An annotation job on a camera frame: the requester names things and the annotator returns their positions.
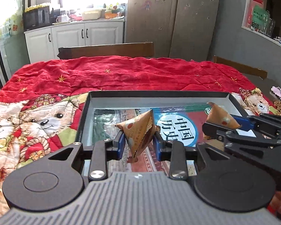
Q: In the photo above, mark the black shallow cardboard box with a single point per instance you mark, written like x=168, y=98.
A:
x=179, y=114

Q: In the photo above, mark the beige plastic tub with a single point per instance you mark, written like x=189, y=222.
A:
x=93, y=14

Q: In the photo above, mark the silver refrigerator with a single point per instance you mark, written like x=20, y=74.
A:
x=179, y=29

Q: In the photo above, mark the black microwave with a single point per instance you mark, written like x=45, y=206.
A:
x=36, y=18

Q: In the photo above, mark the white wall shelf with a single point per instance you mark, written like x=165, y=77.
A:
x=263, y=18

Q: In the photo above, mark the white mug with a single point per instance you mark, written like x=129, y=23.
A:
x=62, y=18

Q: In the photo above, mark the brown pyramid packet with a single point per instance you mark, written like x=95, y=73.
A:
x=219, y=116
x=138, y=132

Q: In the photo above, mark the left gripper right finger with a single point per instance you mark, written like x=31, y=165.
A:
x=174, y=152

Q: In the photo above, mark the red bear quilt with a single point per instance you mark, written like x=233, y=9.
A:
x=44, y=169

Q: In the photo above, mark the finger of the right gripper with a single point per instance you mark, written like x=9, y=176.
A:
x=254, y=122
x=217, y=131

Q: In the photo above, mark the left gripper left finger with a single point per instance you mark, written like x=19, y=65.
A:
x=103, y=151

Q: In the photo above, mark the white kitchen cabinet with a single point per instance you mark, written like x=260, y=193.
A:
x=43, y=43

